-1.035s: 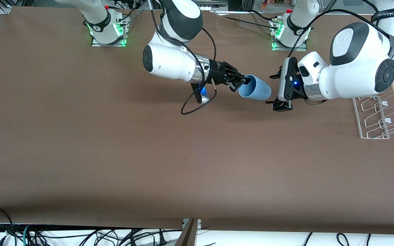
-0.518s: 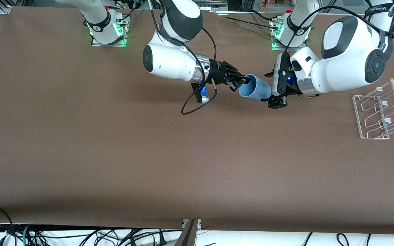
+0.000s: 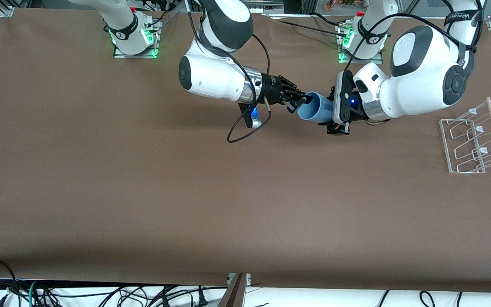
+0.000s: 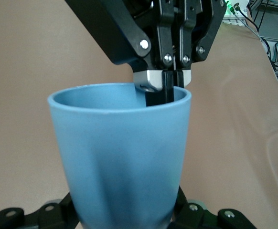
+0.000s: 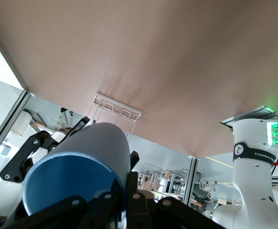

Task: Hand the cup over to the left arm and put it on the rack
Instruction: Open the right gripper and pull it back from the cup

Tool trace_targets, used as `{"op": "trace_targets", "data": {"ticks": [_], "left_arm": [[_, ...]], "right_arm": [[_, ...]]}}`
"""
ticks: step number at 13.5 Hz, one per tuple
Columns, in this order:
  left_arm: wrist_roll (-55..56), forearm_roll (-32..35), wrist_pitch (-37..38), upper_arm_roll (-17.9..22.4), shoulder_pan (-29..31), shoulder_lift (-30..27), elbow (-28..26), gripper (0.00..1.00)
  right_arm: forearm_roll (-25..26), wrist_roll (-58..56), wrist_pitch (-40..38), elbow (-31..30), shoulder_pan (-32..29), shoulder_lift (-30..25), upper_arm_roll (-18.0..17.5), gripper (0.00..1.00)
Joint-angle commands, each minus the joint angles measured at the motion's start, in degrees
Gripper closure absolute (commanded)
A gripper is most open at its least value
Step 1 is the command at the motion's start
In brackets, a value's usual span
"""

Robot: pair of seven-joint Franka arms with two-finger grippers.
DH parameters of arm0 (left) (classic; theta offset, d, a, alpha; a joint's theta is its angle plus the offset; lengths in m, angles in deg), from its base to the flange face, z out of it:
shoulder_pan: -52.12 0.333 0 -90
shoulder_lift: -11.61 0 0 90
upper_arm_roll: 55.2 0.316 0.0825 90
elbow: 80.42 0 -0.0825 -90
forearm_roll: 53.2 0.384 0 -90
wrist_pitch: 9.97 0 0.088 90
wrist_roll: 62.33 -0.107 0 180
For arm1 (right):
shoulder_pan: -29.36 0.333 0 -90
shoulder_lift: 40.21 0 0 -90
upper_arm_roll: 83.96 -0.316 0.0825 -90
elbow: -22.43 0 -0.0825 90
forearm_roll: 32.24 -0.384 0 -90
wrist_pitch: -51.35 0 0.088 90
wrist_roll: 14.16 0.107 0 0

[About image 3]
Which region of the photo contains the blue plastic cup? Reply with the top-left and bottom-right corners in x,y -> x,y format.
297,92 -> 335,124

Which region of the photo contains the orange patterned object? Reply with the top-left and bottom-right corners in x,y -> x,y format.
324,0 -> 357,11

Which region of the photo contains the white power strip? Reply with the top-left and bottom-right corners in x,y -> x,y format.
245,0 -> 284,13

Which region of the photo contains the brown table cover sheet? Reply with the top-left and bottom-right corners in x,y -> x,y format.
0,8 -> 491,295

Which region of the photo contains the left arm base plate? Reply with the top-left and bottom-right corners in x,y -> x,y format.
338,21 -> 384,64

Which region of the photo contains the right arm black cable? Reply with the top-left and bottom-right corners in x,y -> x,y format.
185,0 -> 271,143

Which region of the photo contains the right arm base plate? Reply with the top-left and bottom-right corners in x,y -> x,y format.
113,16 -> 159,59

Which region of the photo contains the silver metal bracket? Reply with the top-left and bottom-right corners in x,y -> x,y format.
227,273 -> 251,287

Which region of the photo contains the black cable with plug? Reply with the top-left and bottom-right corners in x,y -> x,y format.
156,287 -> 210,307

